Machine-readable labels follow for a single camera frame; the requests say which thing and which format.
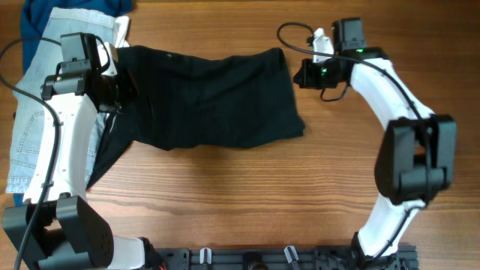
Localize black shorts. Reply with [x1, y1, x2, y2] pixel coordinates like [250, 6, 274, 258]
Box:
[86, 46, 305, 188]

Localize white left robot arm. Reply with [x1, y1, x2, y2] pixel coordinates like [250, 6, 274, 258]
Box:
[2, 71, 157, 269]

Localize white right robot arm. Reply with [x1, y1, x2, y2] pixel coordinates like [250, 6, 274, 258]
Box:
[294, 20, 457, 269]

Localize white garment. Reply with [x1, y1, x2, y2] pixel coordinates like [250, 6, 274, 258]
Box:
[104, 14, 131, 76]

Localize light blue denim jeans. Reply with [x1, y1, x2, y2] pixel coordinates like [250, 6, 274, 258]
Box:
[5, 7, 116, 194]

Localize dark blue garment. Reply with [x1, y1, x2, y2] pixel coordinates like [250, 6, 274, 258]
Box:
[12, 0, 134, 205]

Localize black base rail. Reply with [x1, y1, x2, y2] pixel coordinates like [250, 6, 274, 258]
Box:
[149, 245, 419, 270]

